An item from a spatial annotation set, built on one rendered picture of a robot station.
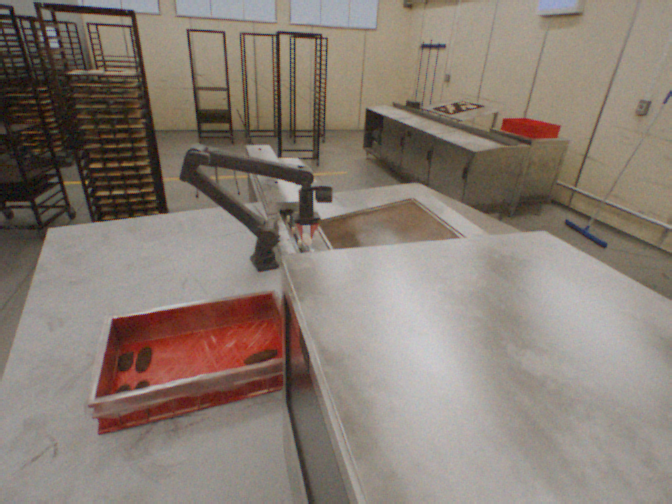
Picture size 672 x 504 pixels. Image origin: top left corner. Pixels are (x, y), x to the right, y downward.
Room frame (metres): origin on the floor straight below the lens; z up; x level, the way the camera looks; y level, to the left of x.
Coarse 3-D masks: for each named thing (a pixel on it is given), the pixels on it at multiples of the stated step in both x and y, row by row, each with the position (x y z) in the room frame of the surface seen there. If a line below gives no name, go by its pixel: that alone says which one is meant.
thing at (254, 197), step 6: (282, 162) 2.92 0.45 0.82; (288, 162) 2.93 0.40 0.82; (294, 162) 2.94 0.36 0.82; (300, 162) 2.95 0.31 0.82; (252, 180) 2.44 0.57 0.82; (252, 186) 2.57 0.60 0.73; (294, 186) 2.36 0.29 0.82; (300, 186) 2.37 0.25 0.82; (252, 192) 2.60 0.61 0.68; (252, 198) 2.63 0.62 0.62; (258, 198) 2.11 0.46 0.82
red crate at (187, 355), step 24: (168, 336) 0.88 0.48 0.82; (192, 336) 0.89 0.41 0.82; (216, 336) 0.89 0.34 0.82; (240, 336) 0.90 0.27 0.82; (264, 336) 0.91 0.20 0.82; (168, 360) 0.79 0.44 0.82; (192, 360) 0.79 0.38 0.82; (216, 360) 0.80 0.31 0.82; (240, 360) 0.80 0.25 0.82; (120, 384) 0.69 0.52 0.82; (264, 384) 0.69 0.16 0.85; (168, 408) 0.61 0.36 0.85; (192, 408) 0.63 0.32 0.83
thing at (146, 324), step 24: (144, 312) 0.86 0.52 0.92; (168, 312) 0.88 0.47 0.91; (192, 312) 0.91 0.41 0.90; (216, 312) 0.93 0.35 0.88; (240, 312) 0.96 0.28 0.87; (264, 312) 0.98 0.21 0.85; (120, 336) 0.83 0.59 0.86; (144, 336) 0.86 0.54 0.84; (96, 360) 0.67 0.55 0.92; (96, 384) 0.60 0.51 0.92; (168, 384) 0.61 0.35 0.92; (192, 384) 0.62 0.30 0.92; (216, 384) 0.64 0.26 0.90; (240, 384) 0.66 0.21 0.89; (96, 408) 0.55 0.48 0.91; (120, 408) 0.56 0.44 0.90; (144, 408) 0.58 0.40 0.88
